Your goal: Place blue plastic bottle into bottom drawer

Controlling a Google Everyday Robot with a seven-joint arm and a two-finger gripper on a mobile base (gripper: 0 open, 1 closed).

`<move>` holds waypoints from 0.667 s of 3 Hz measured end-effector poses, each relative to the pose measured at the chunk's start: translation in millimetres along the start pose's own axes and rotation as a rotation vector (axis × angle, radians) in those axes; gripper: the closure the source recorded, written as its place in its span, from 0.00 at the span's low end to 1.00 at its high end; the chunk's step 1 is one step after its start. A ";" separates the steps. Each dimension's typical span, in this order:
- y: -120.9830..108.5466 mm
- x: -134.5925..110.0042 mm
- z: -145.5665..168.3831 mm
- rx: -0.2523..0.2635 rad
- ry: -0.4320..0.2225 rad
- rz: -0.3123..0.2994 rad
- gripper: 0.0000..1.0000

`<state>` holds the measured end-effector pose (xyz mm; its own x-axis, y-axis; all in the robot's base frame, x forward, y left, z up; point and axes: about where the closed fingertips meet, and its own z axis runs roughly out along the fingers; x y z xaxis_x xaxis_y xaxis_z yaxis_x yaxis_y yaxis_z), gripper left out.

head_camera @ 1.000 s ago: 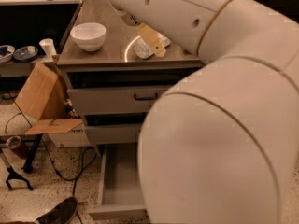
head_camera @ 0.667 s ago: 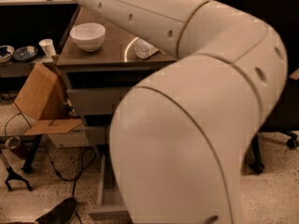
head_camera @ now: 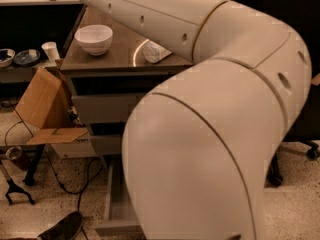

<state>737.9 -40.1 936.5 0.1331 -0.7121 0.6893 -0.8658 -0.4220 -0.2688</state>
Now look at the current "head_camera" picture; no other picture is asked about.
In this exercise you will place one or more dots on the clear plastic water bottle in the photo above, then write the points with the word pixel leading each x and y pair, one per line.
pixel 154 53

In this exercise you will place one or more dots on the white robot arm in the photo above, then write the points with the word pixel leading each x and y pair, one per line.
pixel 197 147

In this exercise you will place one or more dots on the grey drawer cabinet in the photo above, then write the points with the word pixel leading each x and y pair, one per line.
pixel 122 70

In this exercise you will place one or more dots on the grey top drawer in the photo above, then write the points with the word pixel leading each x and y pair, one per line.
pixel 104 108

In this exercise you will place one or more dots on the grey bottom drawer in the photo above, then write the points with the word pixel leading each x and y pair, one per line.
pixel 119 215

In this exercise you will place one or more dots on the white box with print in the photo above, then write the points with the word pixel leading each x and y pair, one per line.
pixel 79 148

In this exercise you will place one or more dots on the white ceramic bowl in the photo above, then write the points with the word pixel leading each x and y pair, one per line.
pixel 94 39

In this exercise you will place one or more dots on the brown cardboard box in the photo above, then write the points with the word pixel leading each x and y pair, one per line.
pixel 45 105

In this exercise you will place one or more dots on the white paper cup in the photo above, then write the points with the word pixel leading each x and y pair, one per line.
pixel 50 49

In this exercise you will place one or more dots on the blue patterned dish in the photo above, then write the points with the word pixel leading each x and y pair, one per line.
pixel 27 58

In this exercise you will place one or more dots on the black shoe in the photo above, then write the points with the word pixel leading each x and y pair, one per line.
pixel 65 229

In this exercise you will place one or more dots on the blue white small bowl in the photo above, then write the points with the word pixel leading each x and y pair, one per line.
pixel 6 57

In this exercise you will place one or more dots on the black metal stand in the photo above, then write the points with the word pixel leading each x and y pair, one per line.
pixel 13 187

